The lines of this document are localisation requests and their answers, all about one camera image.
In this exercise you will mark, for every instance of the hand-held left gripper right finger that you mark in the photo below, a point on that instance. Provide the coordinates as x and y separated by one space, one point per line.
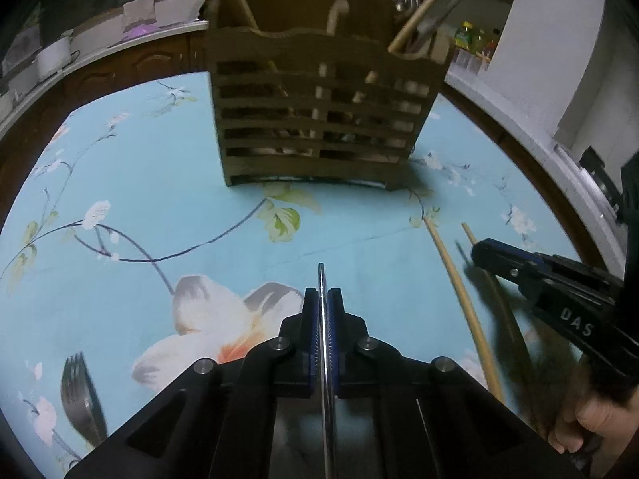
333 344

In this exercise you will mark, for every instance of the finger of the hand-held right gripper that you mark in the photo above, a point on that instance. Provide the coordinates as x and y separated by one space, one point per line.
584 274
549 304

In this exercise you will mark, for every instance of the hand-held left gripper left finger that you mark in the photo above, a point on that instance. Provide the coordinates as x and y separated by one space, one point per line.
314 344

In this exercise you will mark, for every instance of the thin steel utensil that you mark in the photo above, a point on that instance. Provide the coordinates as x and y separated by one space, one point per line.
328 434

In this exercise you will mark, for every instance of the long wooden chopstick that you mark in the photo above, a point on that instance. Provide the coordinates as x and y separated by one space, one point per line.
424 10
459 289
469 233

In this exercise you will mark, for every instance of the wooden slatted utensil holder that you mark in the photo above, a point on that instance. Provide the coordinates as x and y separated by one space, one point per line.
299 45

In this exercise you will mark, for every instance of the person's right hand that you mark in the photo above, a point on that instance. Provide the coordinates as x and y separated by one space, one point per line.
599 419

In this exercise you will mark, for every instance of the steel gas stove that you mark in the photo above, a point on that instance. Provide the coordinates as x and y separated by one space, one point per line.
599 179

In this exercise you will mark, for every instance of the blue floral tablecloth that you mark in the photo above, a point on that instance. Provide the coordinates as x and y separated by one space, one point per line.
174 169

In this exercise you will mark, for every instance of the dark condiment bottle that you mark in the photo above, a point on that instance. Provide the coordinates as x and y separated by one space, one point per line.
490 45

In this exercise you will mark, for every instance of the clear spice jars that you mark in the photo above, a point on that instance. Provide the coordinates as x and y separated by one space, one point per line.
469 60

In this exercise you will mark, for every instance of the yellow oil bottle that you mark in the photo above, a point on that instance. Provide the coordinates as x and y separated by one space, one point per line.
467 37

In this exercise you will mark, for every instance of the wooden base cabinets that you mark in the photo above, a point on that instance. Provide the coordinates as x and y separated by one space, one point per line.
150 60

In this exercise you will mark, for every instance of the purple plastic basin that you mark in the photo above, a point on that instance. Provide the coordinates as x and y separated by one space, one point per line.
137 32

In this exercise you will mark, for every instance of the grey hanging dishcloth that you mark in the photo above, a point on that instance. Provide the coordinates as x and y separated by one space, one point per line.
140 10

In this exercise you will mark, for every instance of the white rice cooker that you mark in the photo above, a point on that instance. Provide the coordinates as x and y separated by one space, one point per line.
52 57

